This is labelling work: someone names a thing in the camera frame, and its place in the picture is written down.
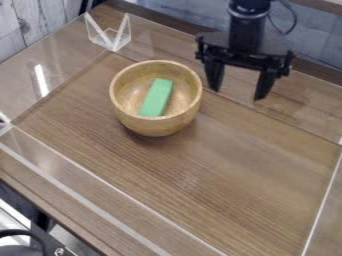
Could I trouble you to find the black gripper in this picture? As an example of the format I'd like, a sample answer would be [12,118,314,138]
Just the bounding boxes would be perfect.
[195,9,294,101]

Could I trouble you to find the green rectangular block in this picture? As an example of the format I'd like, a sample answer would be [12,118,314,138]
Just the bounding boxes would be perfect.
[138,78,174,117]

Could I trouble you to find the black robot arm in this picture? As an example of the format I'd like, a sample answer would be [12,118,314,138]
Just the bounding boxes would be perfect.
[195,0,295,101]

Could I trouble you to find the wooden bowl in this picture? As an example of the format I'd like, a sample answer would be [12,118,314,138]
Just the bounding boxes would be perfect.
[110,60,203,137]

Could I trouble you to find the clear acrylic tray walls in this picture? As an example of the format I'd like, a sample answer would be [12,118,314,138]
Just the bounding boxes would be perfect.
[0,17,342,256]

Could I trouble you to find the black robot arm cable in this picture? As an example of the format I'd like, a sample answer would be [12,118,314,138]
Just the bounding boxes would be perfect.
[266,0,299,36]

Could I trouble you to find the clear acrylic corner bracket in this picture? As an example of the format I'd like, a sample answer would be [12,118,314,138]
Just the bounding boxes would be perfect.
[84,13,131,52]

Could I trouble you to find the black metal table bracket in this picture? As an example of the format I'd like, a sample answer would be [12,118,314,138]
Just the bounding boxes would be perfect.
[29,223,77,256]

